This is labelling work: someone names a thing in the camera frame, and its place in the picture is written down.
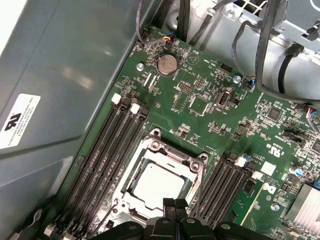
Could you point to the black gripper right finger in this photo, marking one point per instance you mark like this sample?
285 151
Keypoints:
181 208

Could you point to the black RAM slot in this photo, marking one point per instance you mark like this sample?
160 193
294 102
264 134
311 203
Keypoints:
207 190
217 190
106 150
238 190
118 150
228 190
94 150
131 150

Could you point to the metal drive cage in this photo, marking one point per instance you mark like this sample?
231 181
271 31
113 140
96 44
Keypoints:
225 32

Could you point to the open black PC case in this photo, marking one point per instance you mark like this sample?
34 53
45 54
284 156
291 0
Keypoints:
62 62

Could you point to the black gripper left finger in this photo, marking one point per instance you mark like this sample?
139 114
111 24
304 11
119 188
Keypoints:
168 207

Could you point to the silver finned heatsink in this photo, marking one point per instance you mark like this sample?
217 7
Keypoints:
307 212

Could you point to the metal socket cover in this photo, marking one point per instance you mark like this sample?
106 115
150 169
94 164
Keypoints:
133 172

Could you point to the metal locking lever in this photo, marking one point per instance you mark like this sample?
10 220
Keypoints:
200 192

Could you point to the CPU socket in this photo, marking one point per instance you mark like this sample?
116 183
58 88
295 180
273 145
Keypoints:
160 147

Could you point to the silver CPU plate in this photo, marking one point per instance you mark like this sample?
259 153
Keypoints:
160 185

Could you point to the round coin battery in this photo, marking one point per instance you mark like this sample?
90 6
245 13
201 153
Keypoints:
167 65

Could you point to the green motherboard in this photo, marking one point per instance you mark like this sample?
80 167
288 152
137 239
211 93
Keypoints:
170 117

